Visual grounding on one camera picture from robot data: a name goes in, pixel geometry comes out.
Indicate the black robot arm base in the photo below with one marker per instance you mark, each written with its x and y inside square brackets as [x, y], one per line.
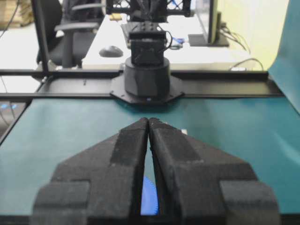
[147, 84]

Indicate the black aluminium frame rail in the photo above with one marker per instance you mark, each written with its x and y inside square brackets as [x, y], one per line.
[70, 83]

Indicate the computer monitor with stand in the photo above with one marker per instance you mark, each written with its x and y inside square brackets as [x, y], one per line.
[208, 28]

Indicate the black office chair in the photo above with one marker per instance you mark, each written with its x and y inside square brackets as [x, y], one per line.
[69, 28]

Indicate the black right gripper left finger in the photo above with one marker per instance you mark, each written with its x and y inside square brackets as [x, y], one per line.
[103, 182]

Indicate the black computer mouse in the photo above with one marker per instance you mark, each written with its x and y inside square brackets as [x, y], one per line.
[111, 52]

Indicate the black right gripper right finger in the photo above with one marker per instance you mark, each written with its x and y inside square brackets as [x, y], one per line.
[207, 186]

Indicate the black vertical frame post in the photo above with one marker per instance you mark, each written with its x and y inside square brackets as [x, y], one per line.
[41, 34]

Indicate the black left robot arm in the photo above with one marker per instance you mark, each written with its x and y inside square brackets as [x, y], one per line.
[147, 42]

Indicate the large blue plastic gear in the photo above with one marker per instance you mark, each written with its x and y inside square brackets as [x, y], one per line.
[149, 202]

